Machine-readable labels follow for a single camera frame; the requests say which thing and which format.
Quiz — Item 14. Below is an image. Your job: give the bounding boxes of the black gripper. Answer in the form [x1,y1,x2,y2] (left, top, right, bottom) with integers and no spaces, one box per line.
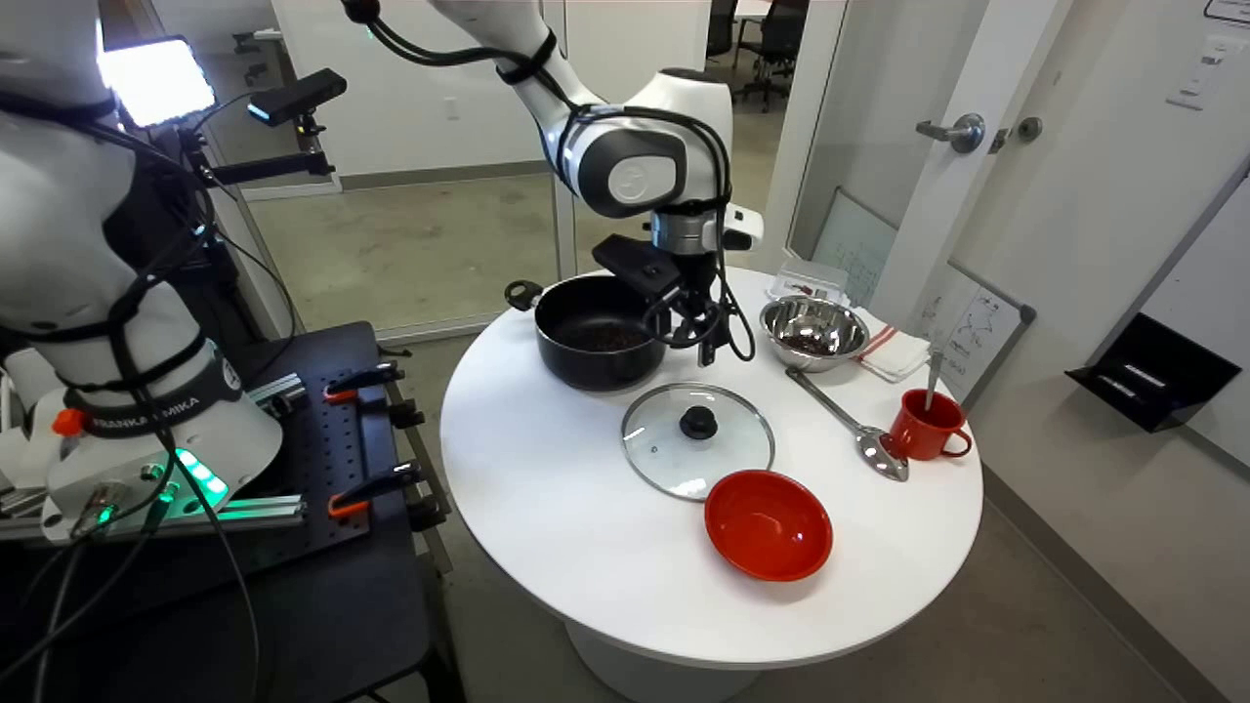
[660,246,733,371]

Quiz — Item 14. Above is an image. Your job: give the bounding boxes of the glass pot lid black knob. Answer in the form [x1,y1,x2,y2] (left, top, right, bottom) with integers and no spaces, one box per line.
[618,380,776,507]

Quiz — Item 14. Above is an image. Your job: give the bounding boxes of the red bowl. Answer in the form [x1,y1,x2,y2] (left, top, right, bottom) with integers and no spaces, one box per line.
[700,464,836,586]

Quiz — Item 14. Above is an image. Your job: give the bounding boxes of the black cooking pot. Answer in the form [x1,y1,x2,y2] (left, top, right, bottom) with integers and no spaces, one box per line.
[505,268,686,393]

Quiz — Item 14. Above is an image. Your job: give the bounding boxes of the stainless steel bowl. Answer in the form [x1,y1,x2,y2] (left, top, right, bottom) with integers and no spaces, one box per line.
[758,294,871,375]

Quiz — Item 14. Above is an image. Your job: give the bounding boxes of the dark beans pile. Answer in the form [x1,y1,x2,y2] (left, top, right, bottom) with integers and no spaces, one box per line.
[560,321,657,360]

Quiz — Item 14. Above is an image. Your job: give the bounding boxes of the large metal spoon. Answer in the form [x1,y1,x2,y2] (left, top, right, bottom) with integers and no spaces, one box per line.
[781,363,913,485]

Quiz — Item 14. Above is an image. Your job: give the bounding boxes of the gray framed leaning whiteboard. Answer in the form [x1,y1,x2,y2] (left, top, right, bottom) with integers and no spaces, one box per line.
[812,188,901,305]

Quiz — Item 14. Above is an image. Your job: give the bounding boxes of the white napkin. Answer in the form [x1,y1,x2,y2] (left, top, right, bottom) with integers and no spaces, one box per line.
[855,326,935,388]

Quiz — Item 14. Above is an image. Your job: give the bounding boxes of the small spoon in mug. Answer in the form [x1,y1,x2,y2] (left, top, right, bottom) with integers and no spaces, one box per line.
[918,349,948,417]

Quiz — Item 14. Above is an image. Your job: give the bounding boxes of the red mug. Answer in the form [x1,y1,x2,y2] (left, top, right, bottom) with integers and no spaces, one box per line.
[888,388,975,464]

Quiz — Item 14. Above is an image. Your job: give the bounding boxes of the small whiteboard with drawings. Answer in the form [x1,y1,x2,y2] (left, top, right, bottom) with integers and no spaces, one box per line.
[911,263,1039,405]

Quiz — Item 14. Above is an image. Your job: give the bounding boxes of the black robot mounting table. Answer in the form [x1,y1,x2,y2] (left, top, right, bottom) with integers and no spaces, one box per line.
[0,321,452,703]

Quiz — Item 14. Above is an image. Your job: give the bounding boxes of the bright LED light panel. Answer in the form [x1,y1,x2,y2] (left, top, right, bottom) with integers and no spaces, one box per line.
[90,35,220,132]

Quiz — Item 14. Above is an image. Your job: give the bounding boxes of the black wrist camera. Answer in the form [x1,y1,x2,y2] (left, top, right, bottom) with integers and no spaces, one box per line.
[594,233,686,313]

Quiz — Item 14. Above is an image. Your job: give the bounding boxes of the silver door handle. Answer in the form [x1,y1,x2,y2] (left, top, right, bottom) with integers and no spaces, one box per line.
[989,115,1048,155]
[913,108,989,160]

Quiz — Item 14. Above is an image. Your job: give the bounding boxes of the orange handled clamp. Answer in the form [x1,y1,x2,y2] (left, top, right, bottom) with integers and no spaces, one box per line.
[325,464,426,528]
[320,363,411,410]

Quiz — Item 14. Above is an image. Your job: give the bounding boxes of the black wall tray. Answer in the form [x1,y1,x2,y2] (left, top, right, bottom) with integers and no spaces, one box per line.
[1061,307,1246,436]

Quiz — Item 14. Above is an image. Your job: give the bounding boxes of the black camera on stand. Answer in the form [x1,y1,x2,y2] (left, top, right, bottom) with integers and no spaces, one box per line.
[245,67,350,132]

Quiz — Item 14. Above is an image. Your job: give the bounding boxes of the black camera stand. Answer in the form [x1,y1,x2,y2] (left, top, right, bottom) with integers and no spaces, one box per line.
[152,123,341,344]

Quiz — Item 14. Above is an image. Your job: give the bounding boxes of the aluminum extrusion rail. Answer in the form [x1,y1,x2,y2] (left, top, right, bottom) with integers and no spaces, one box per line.
[0,485,311,539]

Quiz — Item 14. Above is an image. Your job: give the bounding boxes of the white light switch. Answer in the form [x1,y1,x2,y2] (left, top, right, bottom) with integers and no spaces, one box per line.
[1163,78,1211,116]

